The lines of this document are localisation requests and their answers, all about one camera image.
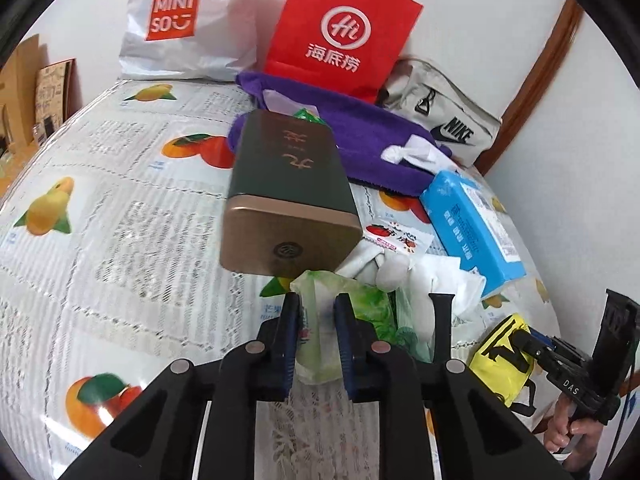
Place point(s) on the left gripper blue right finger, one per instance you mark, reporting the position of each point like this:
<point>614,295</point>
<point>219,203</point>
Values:
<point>354,339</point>

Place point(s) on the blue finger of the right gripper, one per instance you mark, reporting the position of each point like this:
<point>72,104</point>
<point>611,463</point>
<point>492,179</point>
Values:
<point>539,340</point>
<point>521,350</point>

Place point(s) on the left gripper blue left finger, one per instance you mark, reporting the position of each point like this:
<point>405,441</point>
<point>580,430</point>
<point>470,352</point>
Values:
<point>284,347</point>

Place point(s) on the yellow black pouch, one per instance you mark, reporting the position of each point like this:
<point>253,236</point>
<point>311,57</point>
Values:
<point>504,369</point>

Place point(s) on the green pocket tissue pack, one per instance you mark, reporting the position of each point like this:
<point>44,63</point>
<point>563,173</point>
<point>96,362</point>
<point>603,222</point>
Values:
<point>317,357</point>

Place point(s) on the white cloth glove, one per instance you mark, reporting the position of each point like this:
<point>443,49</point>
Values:
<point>413,280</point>

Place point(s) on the white persimmon snack packet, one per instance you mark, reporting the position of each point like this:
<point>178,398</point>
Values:
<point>396,237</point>

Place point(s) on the blue tissue pack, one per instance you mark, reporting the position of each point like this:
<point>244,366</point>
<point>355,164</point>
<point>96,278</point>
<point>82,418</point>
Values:
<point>469,228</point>

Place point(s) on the dark green tea box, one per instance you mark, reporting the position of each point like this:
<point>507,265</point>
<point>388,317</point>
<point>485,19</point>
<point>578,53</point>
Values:
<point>290,207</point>

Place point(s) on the green tea sachet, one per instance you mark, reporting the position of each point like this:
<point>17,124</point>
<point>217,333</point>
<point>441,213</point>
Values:
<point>304,114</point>

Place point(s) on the white tissue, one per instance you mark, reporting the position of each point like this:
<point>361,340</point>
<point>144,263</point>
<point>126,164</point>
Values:
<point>419,153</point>

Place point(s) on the person's right hand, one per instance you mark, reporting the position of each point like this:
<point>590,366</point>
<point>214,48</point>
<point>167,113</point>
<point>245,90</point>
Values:
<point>560,431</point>

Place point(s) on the purple towel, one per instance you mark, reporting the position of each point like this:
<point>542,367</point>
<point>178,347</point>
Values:
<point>361,131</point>

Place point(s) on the beige Nike waist bag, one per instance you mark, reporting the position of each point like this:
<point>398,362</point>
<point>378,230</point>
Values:
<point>419,92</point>

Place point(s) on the fruit print tablecloth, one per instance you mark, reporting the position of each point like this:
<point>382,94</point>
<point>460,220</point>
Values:
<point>110,264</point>

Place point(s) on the red Haidilao paper bag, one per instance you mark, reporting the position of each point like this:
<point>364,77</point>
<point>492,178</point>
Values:
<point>346,46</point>

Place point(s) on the white Miniso plastic bag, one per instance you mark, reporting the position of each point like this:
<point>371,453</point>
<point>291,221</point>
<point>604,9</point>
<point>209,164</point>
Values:
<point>188,39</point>

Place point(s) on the patterned book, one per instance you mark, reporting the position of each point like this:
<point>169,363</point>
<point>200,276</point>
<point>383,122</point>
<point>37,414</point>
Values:
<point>51,98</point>

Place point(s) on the wooden headboard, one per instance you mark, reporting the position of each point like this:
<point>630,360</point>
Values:
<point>18,88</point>

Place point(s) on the brown wooden door frame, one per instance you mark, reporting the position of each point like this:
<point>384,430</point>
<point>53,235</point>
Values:
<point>536,83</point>

